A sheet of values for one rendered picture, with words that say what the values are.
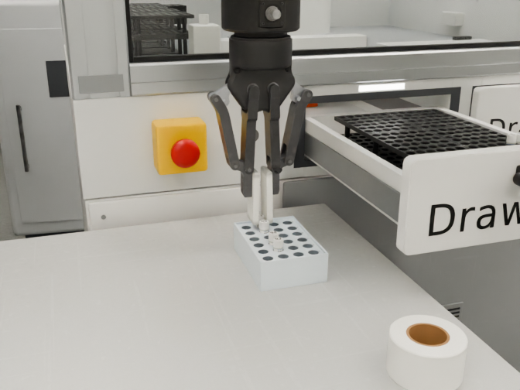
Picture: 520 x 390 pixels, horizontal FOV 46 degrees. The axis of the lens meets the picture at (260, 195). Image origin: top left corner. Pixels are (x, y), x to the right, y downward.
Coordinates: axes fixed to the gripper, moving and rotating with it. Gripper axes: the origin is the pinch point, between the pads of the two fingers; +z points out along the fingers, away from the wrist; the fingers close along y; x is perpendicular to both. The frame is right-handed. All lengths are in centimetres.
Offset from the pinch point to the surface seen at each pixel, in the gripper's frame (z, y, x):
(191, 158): -3.1, -7.4, 8.3
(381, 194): -2.0, 12.6, -8.9
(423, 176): -7.1, 12.7, -17.7
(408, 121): -6.1, 25.6, 8.8
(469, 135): -6.1, 29.6, -0.9
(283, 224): 4.3, 3.1, -0.5
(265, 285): 7.0, -2.4, -10.9
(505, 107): -6, 47, 15
